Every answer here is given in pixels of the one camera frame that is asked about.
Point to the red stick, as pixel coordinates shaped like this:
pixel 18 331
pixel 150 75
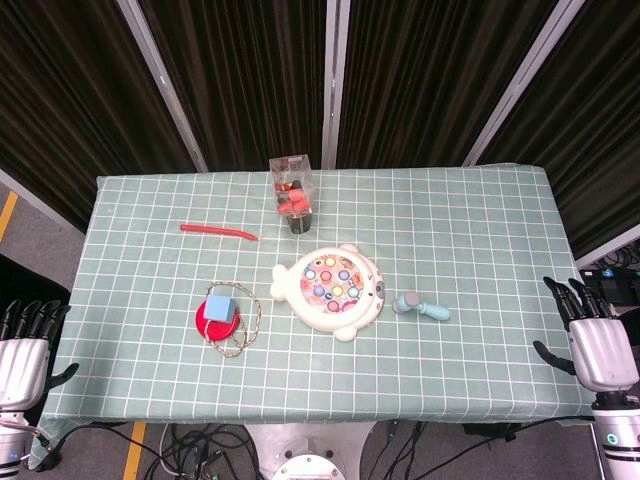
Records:
pixel 215 230

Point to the dark curtain panel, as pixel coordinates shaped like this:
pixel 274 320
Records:
pixel 250 75
pixel 75 100
pixel 590 125
pixel 425 75

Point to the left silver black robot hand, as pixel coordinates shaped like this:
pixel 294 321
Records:
pixel 20 365

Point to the grey partition post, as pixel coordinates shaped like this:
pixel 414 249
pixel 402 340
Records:
pixel 160 85
pixel 607 252
pixel 334 85
pixel 525 85

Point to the blue cube block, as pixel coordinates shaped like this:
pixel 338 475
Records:
pixel 219 307

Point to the black floor box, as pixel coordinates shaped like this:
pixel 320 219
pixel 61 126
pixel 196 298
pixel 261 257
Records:
pixel 492 431

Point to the black power strip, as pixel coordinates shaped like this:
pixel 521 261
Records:
pixel 612 287

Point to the green checkered tablecloth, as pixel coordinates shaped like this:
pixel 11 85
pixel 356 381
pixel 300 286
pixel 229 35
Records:
pixel 450 225

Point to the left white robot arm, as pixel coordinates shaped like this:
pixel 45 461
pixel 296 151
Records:
pixel 12 440

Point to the black cup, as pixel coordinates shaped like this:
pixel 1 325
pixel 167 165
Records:
pixel 300 225

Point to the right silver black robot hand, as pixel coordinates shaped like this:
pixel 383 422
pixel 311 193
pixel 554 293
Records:
pixel 602 350

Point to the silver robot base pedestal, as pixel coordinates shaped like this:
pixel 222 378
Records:
pixel 310 450

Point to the white fish-shaped fishing toy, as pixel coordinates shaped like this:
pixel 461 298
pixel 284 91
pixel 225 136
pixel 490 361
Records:
pixel 320 320

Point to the clear box with red pieces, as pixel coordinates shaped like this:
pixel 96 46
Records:
pixel 292 197

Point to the red round disc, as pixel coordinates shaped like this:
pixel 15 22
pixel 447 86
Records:
pixel 220 330

